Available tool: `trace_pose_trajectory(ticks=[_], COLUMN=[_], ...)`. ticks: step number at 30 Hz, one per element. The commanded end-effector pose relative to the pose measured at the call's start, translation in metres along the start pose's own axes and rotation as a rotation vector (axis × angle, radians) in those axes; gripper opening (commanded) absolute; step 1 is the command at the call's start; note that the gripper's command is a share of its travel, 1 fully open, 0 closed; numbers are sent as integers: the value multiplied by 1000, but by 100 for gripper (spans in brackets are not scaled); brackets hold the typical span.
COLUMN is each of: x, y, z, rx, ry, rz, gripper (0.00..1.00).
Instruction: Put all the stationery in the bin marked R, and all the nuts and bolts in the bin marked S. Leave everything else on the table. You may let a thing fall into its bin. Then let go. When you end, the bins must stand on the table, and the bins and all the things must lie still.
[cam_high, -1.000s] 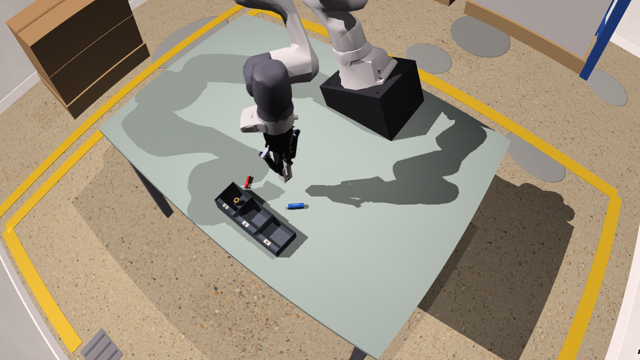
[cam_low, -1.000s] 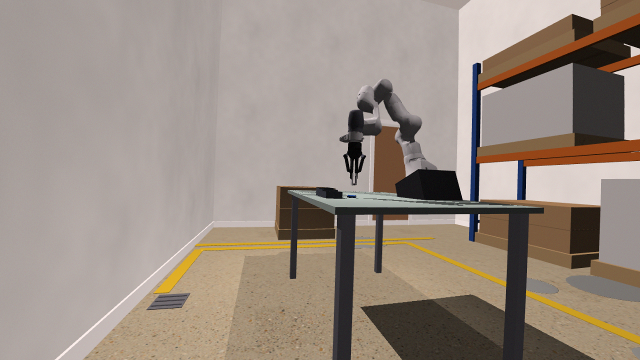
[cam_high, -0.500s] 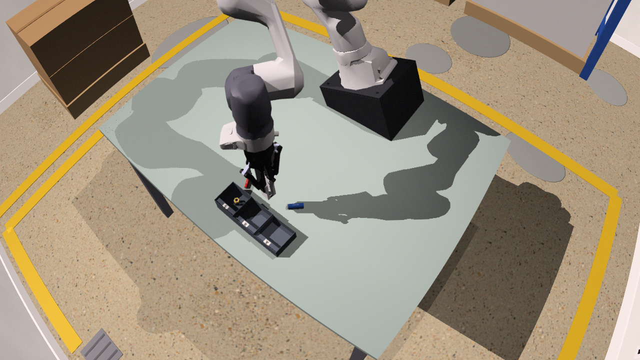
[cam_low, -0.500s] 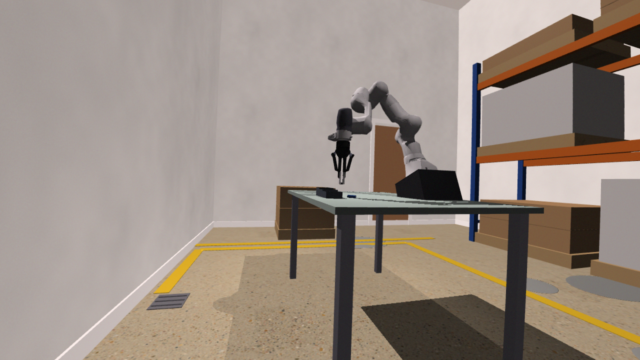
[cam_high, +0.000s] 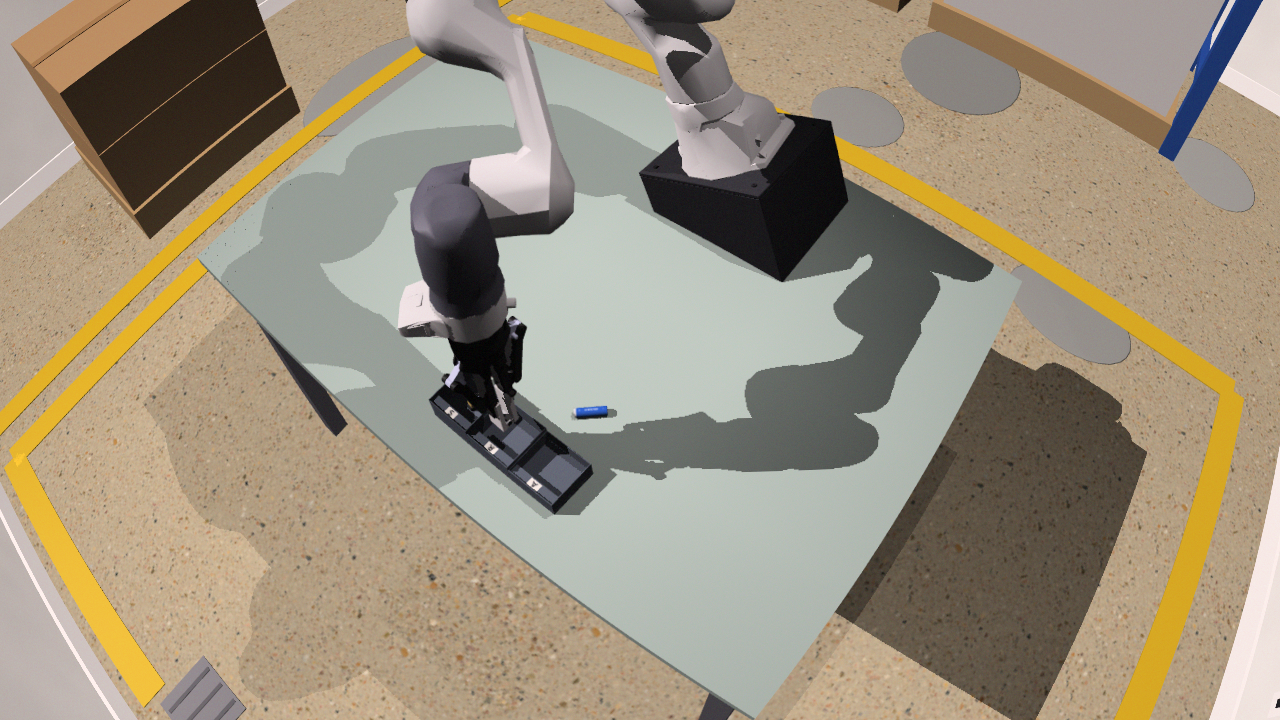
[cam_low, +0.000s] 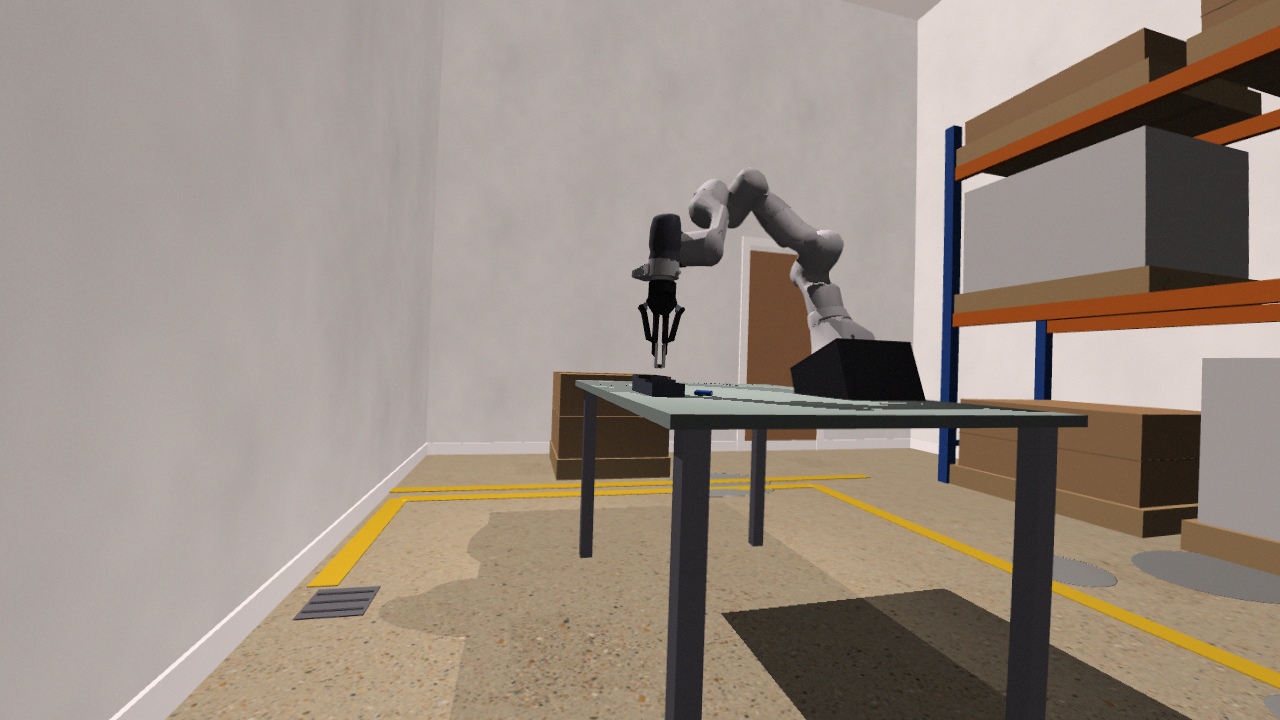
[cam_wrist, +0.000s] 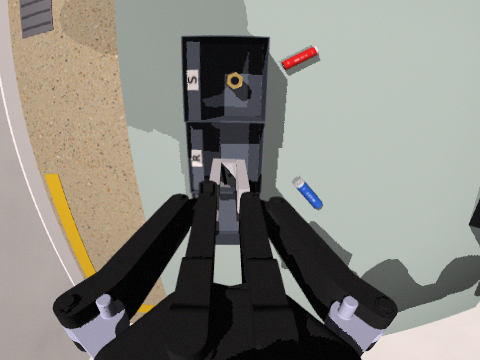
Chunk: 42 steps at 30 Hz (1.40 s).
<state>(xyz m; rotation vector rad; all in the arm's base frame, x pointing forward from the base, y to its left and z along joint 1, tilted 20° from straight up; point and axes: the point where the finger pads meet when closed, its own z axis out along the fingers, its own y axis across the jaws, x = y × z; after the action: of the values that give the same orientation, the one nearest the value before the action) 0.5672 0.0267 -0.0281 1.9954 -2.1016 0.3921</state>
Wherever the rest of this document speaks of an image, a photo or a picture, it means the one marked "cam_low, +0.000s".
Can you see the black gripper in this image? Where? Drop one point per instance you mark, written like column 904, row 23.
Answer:
column 661, row 301

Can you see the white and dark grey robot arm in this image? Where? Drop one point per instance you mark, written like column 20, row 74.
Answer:
column 819, row 250

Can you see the grey rack of three bins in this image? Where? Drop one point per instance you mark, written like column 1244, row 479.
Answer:
column 657, row 386

